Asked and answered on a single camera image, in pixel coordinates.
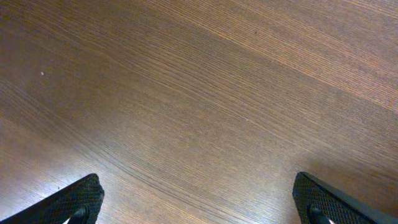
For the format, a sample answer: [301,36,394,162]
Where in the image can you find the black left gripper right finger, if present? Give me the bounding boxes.
[292,172,397,224]

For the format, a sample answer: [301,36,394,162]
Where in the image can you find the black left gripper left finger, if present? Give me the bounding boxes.
[1,174,104,224]

